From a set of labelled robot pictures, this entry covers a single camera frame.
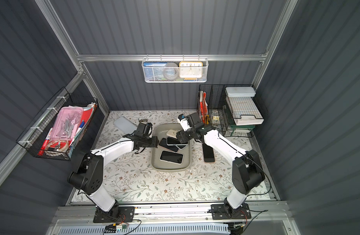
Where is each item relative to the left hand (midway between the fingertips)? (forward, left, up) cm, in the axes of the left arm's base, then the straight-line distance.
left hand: (156, 141), depth 93 cm
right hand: (+1, -19, +9) cm, 21 cm away
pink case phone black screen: (-5, -34, -8) cm, 35 cm away
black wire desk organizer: (+32, -47, -8) cm, 57 cm away
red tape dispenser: (-15, +41, +21) cm, 48 cm away
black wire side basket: (-15, +46, +27) cm, 56 cm away
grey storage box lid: (+19, +27, -7) cm, 34 cm away
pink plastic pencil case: (-3, +42, +24) cm, 48 cm away
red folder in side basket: (+3, +35, +22) cm, 41 cm away
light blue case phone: (+5, -9, -6) cm, 12 cm away
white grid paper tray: (+17, -57, +13) cm, 60 cm away
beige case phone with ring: (+10, -9, -4) cm, 14 cm away
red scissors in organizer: (+37, -34, -3) cm, 50 cm away
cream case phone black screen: (-7, -9, -8) cm, 14 cm away
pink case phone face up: (+3, -3, -6) cm, 8 cm away
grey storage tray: (+13, 0, -5) cm, 14 cm away
